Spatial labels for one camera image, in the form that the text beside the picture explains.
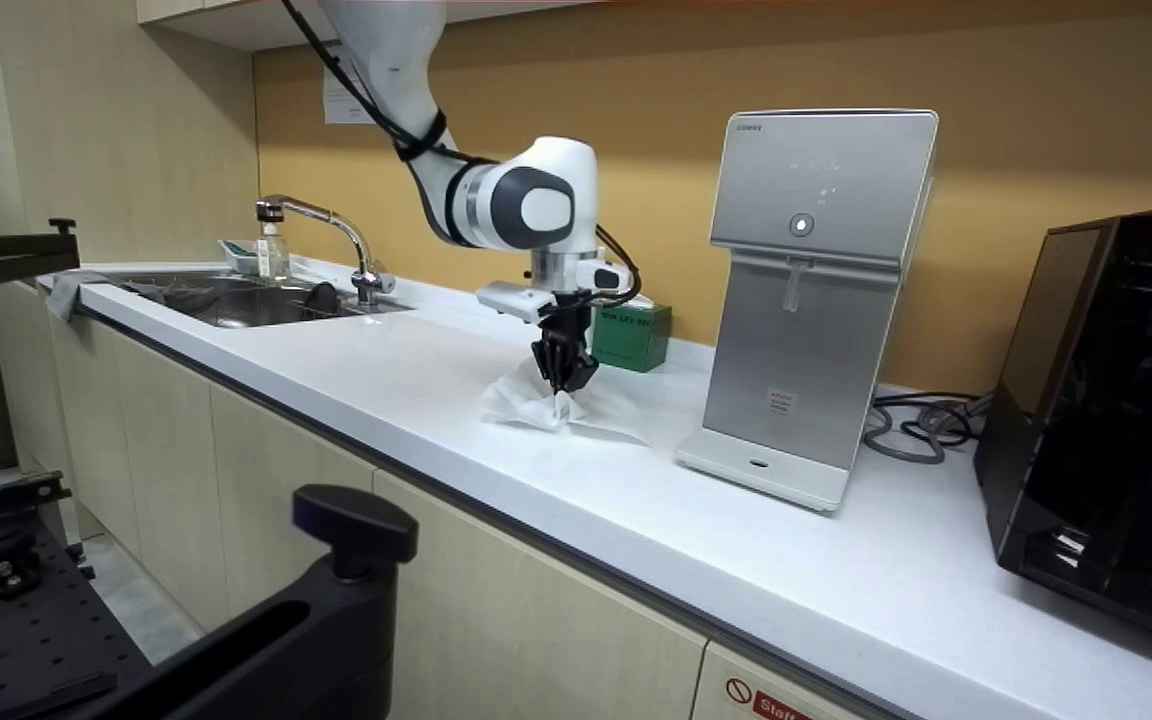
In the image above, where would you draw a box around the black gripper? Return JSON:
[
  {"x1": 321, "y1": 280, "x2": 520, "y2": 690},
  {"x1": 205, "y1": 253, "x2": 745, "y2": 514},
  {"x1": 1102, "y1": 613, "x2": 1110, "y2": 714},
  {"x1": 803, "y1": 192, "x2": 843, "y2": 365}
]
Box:
[{"x1": 531, "y1": 295, "x2": 601, "y2": 391}]

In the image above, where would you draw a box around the white tissue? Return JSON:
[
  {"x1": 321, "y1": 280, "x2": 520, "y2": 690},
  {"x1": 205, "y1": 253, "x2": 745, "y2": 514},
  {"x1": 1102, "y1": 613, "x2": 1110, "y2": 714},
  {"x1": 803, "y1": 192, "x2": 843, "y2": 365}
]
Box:
[{"x1": 479, "y1": 365, "x2": 644, "y2": 445}]

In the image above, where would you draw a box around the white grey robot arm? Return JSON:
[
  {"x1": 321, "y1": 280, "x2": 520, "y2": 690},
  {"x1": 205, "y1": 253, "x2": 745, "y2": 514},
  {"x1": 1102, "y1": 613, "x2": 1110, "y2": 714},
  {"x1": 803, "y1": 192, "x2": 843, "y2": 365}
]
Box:
[{"x1": 321, "y1": 0, "x2": 601, "y2": 391}]

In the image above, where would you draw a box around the green tissue box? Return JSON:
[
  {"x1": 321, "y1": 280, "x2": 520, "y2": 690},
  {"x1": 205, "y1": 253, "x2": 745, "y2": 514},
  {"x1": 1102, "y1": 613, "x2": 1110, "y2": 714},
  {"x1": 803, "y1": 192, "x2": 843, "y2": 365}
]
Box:
[{"x1": 592, "y1": 305, "x2": 670, "y2": 373}]

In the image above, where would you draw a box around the beige counter cabinet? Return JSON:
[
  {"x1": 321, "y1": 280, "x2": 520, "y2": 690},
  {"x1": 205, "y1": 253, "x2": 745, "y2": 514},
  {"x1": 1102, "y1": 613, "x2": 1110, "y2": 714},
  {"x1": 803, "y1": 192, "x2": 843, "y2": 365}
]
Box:
[{"x1": 0, "y1": 278, "x2": 871, "y2": 720}]

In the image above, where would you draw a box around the chrome faucet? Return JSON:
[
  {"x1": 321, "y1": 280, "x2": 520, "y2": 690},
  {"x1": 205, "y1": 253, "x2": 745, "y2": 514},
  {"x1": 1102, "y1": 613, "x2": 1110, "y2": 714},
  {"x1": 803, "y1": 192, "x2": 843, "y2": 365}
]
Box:
[{"x1": 251, "y1": 192, "x2": 394, "y2": 305}]

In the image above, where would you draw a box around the silver water dispenser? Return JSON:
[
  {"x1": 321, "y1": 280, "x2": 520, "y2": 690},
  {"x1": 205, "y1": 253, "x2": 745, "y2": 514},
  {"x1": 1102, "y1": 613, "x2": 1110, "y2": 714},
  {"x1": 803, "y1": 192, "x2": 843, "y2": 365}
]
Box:
[{"x1": 676, "y1": 108, "x2": 939, "y2": 518}]

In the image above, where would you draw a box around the steel sink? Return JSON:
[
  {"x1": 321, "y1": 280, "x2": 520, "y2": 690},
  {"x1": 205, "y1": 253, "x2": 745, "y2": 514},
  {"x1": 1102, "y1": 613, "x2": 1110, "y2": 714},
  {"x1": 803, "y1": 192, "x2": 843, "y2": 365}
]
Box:
[{"x1": 115, "y1": 271, "x2": 400, "y2": 328}]

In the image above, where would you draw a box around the black coffee machine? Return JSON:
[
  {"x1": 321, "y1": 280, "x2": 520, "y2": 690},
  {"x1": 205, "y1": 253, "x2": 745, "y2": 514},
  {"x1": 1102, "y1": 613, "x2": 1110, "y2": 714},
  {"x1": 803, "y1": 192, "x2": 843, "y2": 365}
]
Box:
[{"x1": 973, "y1": 207, "x2": 1152, "y2": 633}]

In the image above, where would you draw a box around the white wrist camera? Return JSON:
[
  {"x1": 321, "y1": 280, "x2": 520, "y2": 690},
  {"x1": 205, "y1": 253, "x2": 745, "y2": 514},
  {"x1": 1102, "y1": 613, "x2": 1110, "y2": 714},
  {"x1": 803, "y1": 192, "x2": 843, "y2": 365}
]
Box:
[{"x1": 475, "y1": 280, "x2": 563, "y2": 323}]

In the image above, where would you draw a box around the black power cable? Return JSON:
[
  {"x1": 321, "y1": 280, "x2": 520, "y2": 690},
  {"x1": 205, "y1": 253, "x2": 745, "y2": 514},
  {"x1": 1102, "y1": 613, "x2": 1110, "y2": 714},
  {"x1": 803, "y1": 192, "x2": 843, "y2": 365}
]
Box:
[{"x1": 860, "y1": 389, "x2": 991, "y2": 470}]

